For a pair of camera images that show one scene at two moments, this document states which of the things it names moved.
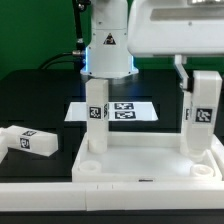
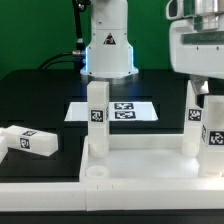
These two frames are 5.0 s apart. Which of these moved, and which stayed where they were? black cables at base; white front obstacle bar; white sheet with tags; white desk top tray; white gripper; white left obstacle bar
Moved: white desk top tray; white gripper
Stayed: black cables at base; white left obstacle bar; white front obstacle bar; white sheet with tags
